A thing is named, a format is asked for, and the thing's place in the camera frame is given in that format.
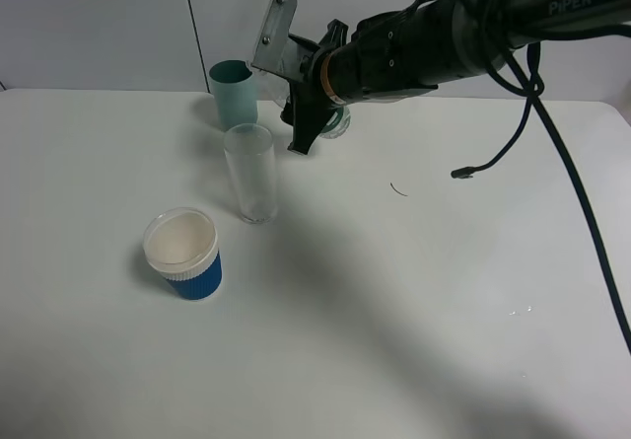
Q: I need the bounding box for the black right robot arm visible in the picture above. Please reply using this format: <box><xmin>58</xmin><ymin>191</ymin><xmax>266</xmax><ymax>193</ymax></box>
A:
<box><xmin>281</xmin><ymin>0</ymin><xmax>630</xmax><ymax>155</ymax></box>

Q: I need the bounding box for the teal green cup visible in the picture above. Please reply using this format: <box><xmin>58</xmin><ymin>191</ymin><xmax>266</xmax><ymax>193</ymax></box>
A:
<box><xmin>209</xmin><ymin>60</ymin><xmax>258</xmax><ymax>130</ymax></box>

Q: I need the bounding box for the black camera cable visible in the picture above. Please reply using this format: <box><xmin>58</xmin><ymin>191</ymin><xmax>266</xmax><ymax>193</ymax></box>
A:
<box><xmin>280</xmin><ymin>0</ymin><xmax>631</xmax><ymax>356</ymax></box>

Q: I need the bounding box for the thin dark curved strip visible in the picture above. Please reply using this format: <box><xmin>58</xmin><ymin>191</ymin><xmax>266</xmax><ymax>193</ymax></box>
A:
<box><xmin>389</xmin><ymin>182</ymin><xmax>409</xmax><ymax>197</ymax></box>

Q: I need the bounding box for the blue white ribbed cup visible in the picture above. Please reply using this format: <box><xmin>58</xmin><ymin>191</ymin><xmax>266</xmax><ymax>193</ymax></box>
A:
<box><xmin>142</xmin><ymin>207</ymin><xmax>223</xmax><ymax>301</ymax></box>

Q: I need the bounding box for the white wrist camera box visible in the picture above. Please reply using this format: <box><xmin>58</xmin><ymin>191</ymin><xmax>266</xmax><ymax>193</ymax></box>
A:
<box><xmin>250</xmin><ymin>0</ymin><xmax>301</xmax><ymax>82</ymax></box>

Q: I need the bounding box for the clear bottle green label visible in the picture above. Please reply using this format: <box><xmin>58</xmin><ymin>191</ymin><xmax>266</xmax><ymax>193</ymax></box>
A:
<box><xmin>245</xmin><ymin>61</ymin><xmax>354</xmax><ymax>140</ymax></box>

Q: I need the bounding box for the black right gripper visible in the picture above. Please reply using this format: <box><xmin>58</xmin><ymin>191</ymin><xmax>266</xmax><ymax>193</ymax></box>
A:
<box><xmin>283</xmin><ymin>20</ymin><xmax>349</xmax><ymax>156</ymax></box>

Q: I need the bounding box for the tall clear glass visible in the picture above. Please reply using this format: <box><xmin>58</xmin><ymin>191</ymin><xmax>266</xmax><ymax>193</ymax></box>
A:
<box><xmin>224</xmin><ymin>123</ymin><xmax>278</xmax><ymax>224</ymax></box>

